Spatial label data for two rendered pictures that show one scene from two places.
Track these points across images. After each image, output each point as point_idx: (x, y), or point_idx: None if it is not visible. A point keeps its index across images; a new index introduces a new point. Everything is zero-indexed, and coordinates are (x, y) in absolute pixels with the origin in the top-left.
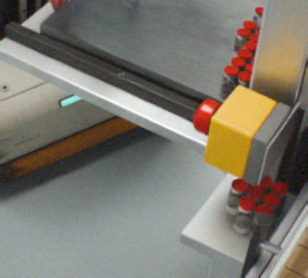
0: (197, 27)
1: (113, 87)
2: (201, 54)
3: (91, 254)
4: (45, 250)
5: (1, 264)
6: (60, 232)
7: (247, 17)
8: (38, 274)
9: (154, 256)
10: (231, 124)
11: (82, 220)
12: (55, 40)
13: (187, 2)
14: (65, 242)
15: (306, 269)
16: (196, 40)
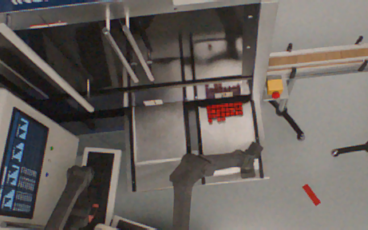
0: (220, 137)
1: (259, 140)
2: (231, 129)
3: (208, 206)
4: (218, 220)
5: (233, 228)
6: (207, 221)
7: (205, 129)
8: (228, 214)
9: (195, 188)
10: (282, 84)
11: (198, 219)
12: (259, 160)
13: (211, 148)
14: (210, 216)
15: (287, 64)
16: (226, 134)
